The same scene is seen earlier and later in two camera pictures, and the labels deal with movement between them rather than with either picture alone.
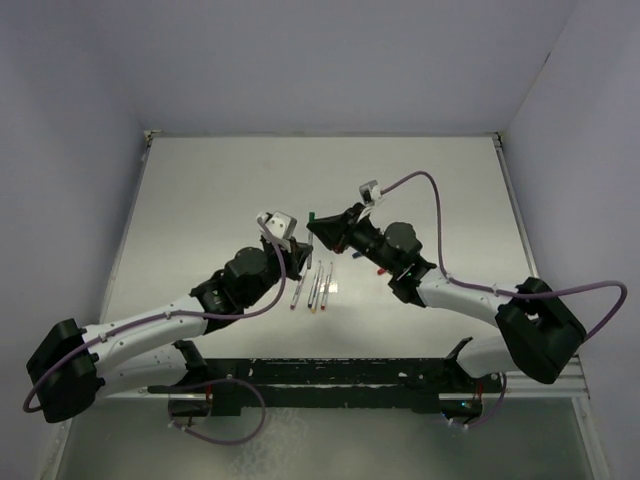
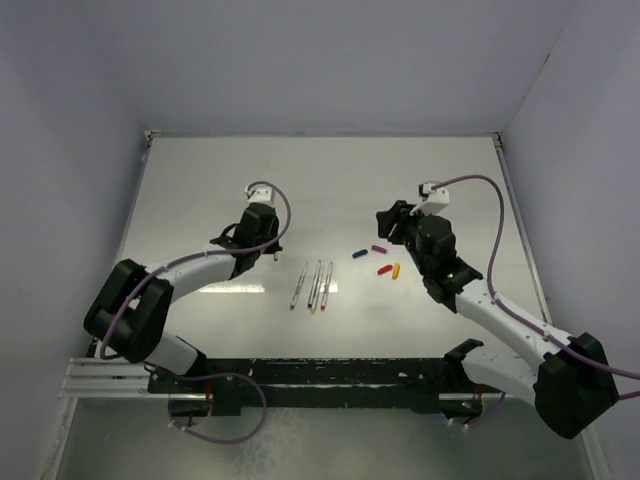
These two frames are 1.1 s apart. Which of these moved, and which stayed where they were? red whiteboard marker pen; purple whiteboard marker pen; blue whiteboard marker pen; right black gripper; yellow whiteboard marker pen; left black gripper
Moved: left black gripper; right black gripper
Stayed: red whiteboard marker pen; yellow whiteboard marker pen; blue whiteboard marker pen; purple whiteboard marker pen
